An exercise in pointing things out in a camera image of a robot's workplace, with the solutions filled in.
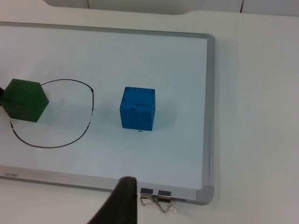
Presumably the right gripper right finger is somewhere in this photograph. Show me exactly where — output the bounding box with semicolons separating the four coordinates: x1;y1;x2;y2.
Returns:
87;176;138;224

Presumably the green cube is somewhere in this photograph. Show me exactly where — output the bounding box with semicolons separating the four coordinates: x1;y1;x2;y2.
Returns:
1;78;50;123

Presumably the blue cube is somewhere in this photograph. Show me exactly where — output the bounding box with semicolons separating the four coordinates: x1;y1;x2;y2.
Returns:
119;86;157;131

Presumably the metal hanger clip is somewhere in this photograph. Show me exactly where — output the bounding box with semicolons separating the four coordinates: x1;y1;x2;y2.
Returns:
156;189;176;214
140;187;156;207

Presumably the grey-framed whiteboard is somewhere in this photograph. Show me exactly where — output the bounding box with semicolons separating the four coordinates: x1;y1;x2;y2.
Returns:
0;21;216;206

